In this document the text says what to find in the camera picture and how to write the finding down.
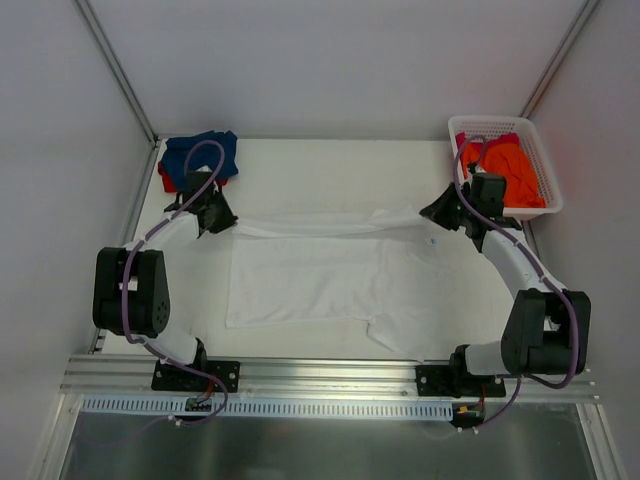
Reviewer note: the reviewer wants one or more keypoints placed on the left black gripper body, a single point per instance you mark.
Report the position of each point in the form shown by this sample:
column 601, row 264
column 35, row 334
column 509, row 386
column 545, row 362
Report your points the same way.
column 218, row 214

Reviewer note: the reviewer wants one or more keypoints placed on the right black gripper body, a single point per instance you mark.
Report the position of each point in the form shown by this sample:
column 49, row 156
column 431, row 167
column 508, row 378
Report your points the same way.
column 445, row 208

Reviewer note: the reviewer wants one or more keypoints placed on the white t shirt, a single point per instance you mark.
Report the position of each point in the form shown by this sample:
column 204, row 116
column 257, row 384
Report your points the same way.
column 388, row 270

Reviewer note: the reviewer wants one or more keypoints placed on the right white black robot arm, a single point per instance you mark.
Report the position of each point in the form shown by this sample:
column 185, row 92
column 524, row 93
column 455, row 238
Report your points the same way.
column 545, row 338

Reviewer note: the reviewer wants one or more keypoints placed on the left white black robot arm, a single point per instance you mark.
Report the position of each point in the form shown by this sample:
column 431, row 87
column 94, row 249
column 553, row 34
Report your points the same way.
column 131, row 293

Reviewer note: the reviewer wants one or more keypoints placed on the orange t shirt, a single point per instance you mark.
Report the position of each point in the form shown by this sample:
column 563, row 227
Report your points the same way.
column 512, row 163

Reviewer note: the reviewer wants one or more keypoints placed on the folded red t shirt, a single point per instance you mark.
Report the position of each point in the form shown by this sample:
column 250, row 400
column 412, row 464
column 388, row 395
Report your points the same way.
column 172, row 175

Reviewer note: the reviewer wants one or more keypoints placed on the white plastic basket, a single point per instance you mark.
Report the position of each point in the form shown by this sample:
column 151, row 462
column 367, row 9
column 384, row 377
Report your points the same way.
column 490, row 127

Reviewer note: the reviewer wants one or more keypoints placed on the folded blue t shirt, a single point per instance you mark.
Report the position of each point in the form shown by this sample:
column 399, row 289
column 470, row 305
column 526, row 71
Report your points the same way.
column 206, row 156

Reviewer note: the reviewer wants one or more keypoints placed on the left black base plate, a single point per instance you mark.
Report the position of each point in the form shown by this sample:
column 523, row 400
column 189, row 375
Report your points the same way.
column 169, row 378

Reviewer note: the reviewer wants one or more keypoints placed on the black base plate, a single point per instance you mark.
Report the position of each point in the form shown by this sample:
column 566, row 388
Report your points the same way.
column 445, row 381
column 169, row 378

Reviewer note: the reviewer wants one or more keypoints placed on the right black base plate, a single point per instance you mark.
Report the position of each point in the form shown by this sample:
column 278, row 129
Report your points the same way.
column 445, row 381

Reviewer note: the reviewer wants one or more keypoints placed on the aluminium mounting rail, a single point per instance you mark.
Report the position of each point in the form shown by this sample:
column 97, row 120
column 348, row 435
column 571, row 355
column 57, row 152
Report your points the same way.
column 258, row 377

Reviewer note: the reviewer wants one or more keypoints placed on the white slotted cable duct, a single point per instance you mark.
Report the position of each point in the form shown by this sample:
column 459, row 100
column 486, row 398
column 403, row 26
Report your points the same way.
column 438, row 411

